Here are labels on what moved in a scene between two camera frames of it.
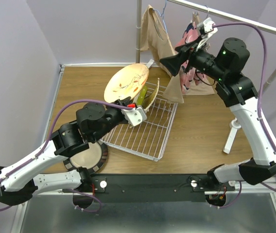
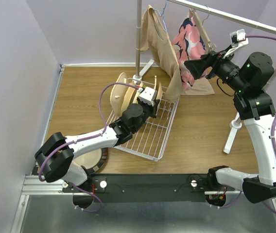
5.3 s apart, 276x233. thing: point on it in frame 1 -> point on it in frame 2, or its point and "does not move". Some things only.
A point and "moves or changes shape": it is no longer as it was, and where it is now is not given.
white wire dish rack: x=147 y=139 does not move
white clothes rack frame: x=234 y=124 does not move
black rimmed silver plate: x=93 y=158 does not move
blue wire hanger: x=162 y=15 does not move
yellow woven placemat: x=149 y=99 moves or changes shape
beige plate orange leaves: x=126 y=82 -> x=160 y=91
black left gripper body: x=116 y=117 -> x=148 y=110
